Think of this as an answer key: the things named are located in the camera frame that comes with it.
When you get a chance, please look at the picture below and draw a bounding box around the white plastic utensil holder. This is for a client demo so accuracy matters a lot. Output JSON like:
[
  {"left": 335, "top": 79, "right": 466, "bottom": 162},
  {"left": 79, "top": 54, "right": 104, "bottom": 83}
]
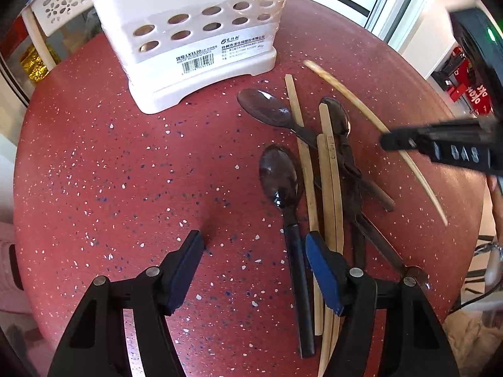
[{"left": 92, "top": 0, "right": 285, "bottom": 114}]

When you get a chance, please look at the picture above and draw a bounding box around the bamboo chopstick short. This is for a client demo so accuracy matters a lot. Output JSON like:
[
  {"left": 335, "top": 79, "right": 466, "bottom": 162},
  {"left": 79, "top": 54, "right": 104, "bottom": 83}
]
[{"left": 316, "top": 134, "right": 337, "bottom": 252}]

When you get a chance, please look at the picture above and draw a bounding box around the dark translucent spoon black handle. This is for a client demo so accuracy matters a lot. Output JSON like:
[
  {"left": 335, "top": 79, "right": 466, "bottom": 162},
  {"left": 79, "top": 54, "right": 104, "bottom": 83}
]
[{"left": 259, "top": 144, "right": 315, "bottom": 358}]

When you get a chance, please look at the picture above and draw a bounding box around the patterned bamboo chopstick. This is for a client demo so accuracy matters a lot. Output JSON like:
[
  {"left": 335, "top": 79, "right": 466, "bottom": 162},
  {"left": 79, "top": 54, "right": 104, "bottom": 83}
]
[{"left": 303, "top": 60, "right": 448, "bottom": 226}]

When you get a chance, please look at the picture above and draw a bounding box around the plain bamboo chopstick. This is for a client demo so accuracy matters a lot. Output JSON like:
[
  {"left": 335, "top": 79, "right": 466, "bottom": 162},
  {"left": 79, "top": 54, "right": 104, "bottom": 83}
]
[{"left": 285, "top": 74, "right": 324, "bottom": 336}]

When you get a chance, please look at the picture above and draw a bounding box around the cream floral plastic basket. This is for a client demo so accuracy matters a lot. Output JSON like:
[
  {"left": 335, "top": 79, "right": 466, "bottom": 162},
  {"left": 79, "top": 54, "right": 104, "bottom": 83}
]
[{"left": 20, "top": 0, "right": 92, "bottom": 70}]

